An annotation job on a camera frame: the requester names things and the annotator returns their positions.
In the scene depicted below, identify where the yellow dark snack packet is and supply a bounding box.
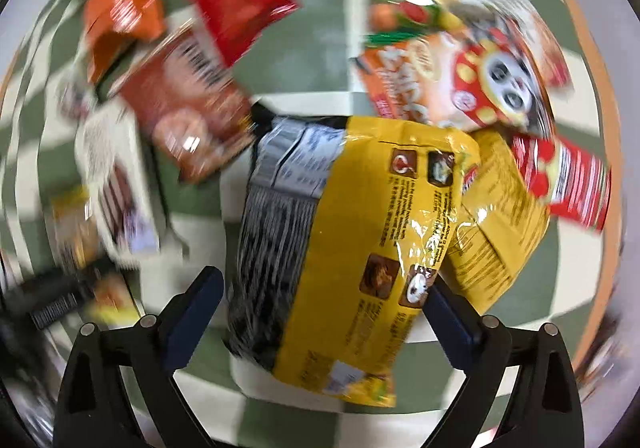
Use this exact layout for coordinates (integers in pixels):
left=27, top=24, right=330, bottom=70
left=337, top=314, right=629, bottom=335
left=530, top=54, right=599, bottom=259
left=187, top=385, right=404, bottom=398
left=29, top=185, right=141, bottom=329

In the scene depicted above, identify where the yellow snack bag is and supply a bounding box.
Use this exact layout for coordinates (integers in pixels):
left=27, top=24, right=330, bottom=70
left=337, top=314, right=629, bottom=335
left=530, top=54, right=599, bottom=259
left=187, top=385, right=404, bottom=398
left=440, top=130, right=549, bottom=315

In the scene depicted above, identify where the red white snack packet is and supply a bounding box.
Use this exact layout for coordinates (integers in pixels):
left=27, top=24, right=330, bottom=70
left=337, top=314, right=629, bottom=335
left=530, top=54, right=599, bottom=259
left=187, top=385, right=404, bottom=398
left=511, top=134, right=612, bottom=233

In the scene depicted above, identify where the white chocolate biscuit box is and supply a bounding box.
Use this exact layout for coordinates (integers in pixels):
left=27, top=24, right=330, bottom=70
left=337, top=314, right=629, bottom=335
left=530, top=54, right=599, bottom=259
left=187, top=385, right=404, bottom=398
left=75, top=100, right=160, bottom=267

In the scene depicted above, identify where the yellow black noodle packet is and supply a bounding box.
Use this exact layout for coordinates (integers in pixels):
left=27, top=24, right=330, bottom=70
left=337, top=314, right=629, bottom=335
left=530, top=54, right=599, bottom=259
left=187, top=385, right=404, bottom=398
left=228, top=104, right=480, bottom=408

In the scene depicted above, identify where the brown red cookie packet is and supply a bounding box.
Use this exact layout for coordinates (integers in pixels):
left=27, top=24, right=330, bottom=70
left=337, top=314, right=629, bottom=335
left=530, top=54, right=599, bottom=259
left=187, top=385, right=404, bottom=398
left=110, top=22, right=254, bottom=184

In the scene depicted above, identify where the panda orange snack bag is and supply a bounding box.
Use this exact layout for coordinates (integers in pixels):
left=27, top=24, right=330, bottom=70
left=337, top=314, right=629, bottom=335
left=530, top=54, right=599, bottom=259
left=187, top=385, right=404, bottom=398
left=355, top=0, right=572, bottom=138

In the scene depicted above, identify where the small red snack packet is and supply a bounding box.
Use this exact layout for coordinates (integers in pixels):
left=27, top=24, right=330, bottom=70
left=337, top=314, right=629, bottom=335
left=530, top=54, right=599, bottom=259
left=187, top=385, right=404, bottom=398
left=192, top=0, right=300, bottom=68

